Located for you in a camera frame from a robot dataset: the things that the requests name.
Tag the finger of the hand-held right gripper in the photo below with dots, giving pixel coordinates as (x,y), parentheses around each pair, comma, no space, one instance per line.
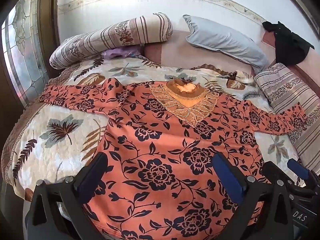
(297,168)
(270,171)

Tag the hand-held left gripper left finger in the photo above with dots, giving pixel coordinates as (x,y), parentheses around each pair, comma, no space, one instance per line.
(91,177)

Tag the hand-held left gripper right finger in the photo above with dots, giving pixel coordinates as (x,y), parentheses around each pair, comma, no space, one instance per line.
(227,177)

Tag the orange floral shirt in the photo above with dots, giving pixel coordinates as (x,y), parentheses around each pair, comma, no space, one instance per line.
(162,142)

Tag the leaf print quilt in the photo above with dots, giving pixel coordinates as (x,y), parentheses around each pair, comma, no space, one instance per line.
(62,155)

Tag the black garment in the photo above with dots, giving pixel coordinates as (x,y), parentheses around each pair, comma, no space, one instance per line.
(290,47)

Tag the purple cloth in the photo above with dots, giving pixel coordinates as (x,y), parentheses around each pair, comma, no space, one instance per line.
(120,52)

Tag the grey pillow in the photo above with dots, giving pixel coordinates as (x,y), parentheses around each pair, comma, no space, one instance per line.
(220,40)

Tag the pink bed sheet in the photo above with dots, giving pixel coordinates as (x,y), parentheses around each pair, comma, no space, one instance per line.
(175,47)

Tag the stained glass window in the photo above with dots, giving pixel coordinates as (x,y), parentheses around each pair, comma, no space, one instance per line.
(22,55)

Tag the striped floral bolster pillow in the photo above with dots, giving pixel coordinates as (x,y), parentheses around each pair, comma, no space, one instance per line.
(112,35)

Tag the brown wooden window frame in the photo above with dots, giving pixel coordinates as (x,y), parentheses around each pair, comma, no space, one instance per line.
(48,17)

